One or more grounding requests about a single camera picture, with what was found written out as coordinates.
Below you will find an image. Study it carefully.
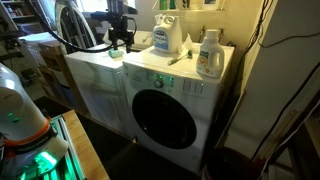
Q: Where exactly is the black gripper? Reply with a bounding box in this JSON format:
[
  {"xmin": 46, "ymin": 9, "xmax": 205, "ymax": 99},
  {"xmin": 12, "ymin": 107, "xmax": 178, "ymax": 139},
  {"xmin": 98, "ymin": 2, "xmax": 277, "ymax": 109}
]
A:
[{"xmin": 107, "ymin": 13, "xmax": 135, "ymax": 54}]

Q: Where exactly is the white front-load washing machine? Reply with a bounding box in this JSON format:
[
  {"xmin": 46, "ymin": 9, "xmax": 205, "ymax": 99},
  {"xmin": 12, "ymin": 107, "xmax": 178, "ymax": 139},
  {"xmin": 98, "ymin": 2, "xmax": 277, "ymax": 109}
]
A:
[{"xmin": 122, "ymin": 43, "xmax": 236, "ymax": 174}]

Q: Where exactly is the white top-load washing machine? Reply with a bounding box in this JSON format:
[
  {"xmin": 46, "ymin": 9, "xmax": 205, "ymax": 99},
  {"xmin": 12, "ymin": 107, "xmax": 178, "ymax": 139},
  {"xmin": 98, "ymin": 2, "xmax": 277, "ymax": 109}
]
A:
[{"xmin": 64, "ymin": 30, "xmax": 154, "ymax": 140}]

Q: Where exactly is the small teal soap piece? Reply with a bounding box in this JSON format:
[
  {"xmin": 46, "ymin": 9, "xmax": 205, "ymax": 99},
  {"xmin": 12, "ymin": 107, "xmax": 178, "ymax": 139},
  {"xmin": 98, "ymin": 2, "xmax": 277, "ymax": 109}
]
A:
[{"xmin": 108, "ymin": 49, "xmax": 125, "ymax": 59}]

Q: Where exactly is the large white detergent jug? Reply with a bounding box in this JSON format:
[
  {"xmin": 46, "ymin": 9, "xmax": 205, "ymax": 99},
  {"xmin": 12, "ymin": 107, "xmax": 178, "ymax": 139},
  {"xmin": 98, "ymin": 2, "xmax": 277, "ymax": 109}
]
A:
[{"xmin": 152, "ymin": 13, "xmax": 183, "ymax": 55}]

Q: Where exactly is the bright window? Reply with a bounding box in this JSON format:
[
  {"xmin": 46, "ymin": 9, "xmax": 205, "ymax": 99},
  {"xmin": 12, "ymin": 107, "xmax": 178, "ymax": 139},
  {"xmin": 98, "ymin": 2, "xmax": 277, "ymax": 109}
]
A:
[{"xmin": 77, "ymin": 0, "xmax": 137, "ymax": 14}]

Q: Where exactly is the green bottle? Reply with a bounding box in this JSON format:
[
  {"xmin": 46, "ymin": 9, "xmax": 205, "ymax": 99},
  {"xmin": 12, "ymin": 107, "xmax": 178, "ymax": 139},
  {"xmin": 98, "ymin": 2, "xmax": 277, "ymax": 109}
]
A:
[{"xmin": 159, "ymin": 0, "xmax": 170, "ymax": 11}]

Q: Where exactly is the white crumpled cloth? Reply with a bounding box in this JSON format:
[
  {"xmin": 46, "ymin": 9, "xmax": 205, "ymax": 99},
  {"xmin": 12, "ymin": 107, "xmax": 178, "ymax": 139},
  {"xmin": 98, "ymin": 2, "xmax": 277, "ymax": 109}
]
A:
[{"xmin": 178, "ymin": 33, "xmax": 201, "ymax": 56}]

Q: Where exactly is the wooden cabinet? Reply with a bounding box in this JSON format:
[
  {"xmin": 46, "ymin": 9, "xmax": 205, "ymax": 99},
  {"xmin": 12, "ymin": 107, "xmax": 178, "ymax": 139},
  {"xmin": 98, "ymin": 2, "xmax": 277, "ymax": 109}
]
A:
[{"xmin": 37, "ymin": 41, "xmax": 90, "ymax": 116}]

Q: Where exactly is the metal water valve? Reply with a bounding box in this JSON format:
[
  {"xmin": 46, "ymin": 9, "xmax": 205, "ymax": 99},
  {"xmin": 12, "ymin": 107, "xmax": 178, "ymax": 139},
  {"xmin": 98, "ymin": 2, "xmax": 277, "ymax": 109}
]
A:
[
  {"xmin": 198, "ymin": 25, "xmax": 206, "ymax": 44},
  {"xmin": 217, "ymin": 28, "xmax": 225, "ymax": 43}
]

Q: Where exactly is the small white detergent bottle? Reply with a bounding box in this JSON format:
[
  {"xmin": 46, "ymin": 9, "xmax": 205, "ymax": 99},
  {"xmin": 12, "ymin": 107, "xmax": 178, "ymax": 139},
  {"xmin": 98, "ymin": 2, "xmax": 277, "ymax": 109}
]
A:
[{"xmin": 195, "ymin": 29, "xmax": 226, "ymax": 79}]

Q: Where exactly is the background storage shelf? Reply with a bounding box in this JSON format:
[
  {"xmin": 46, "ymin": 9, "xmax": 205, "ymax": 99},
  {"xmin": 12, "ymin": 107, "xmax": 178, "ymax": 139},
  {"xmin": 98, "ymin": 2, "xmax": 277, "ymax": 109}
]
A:
[{"xmin": 0, "ymin": 0, "xmax": 51, "ymax": 35}]

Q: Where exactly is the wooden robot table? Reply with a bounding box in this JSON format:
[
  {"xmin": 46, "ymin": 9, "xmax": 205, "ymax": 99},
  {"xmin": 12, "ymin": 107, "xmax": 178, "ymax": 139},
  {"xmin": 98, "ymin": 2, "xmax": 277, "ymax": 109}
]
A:
[{"xmin": 61, "ymin": 109, "xmax": 111, "ymax": 180}]

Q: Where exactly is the green-handled brush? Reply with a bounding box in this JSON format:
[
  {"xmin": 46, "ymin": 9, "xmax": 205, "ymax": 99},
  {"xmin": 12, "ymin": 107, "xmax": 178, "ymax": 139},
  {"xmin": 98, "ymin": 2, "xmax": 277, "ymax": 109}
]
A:
[{"xmin": 167, "ymin": 49, "xmax": 194, "ymax": 66}]

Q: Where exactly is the white wall shelf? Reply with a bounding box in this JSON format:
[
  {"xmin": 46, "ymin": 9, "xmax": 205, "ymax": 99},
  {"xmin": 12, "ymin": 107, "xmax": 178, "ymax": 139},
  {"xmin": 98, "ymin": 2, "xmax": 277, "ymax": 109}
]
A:
[{"xmin": 151, "ymin": 0, "xmax": 228, "ymax": 15}]

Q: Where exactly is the aluminium frame rail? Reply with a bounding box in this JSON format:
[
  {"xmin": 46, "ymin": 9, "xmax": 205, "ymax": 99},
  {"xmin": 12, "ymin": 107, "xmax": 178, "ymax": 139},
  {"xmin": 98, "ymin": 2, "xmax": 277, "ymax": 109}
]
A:
[{"xmin": 49, "ymin": 114, "xmax": 86, "ymax": 180}]

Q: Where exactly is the black wall cable bundle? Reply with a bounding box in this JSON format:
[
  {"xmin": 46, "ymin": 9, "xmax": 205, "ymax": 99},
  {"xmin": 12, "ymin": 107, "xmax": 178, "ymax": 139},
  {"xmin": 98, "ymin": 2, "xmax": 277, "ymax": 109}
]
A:
[{"xmin": 213, "ymin": 0, "xmax": 275, "ymax": 148}]

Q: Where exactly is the thin black wall cable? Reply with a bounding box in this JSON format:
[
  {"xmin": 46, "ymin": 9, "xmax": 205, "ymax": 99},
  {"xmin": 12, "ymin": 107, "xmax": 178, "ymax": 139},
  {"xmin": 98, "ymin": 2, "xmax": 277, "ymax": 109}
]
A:
[{"xmin": 257, "ymin": 30, "xmax": 320, "ymax": 50}]

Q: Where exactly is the long black diagonal cable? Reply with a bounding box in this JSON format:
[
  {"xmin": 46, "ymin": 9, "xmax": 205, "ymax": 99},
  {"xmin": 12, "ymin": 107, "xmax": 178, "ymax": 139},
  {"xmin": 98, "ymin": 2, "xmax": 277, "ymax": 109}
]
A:
[{"xmin": 249, "ymin": 63, "xmax": 320, "ymax": 163}]

